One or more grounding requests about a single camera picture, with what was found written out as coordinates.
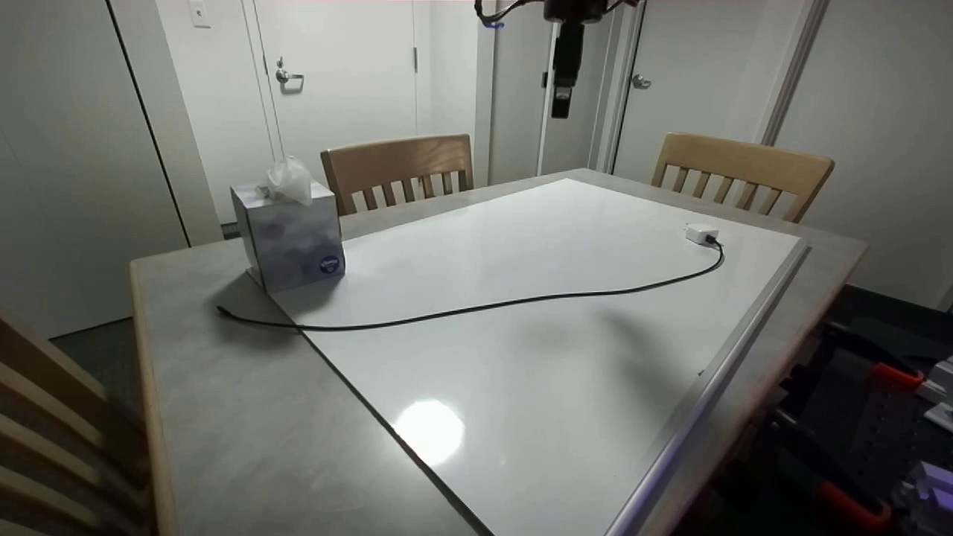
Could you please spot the white light switch plate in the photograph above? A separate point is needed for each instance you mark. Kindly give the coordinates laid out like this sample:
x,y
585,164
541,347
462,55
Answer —
x,y
201,12

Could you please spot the large white board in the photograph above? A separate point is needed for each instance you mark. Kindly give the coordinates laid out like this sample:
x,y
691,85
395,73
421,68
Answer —
x,y
554,375

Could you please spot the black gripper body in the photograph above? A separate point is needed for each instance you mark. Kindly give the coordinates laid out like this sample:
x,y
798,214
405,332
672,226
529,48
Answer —
x,y
567,40

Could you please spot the light wooden slat-back chair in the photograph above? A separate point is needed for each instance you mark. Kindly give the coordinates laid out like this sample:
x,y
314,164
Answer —
x,y
48,397
396,161
740,159

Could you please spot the silver door knob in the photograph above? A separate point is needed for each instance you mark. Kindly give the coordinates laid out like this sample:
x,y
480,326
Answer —
x,y
642,82

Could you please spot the blue grey tissue box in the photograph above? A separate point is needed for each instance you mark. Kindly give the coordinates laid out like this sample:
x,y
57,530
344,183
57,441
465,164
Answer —
x,y
286,243

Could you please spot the white charger adapter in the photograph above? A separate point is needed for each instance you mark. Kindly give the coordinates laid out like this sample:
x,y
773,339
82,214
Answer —
x,y
701,232

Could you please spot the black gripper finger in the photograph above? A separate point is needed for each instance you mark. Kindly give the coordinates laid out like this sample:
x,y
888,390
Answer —
x,y
564,92

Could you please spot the black robot stand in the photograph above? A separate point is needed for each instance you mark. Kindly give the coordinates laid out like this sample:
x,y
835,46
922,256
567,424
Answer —
x,y
794,417

